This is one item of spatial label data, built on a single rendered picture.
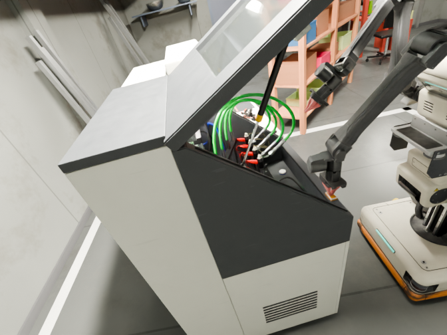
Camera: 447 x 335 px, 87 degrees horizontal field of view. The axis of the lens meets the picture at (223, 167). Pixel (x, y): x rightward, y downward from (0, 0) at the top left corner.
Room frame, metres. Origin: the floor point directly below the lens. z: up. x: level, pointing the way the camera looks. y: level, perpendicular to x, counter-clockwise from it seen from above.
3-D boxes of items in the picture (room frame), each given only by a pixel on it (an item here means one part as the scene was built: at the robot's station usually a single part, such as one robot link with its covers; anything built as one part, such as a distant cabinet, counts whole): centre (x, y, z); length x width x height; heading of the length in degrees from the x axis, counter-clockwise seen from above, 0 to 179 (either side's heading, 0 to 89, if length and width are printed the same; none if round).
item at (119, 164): (1.25, 0.30, 0.75); 1.40 x 0.28 x 1.50; 3
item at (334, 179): (0.71, -0.43, 1.08); 0.10 x 0.07 x 0.07; 3
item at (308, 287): (0.92, -0.15, 0.39); 0.70 x 0.58 x 0.79; 3
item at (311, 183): (0.93, -0.42, 0.87); 0.62 x 0.04 x 0.16; 3
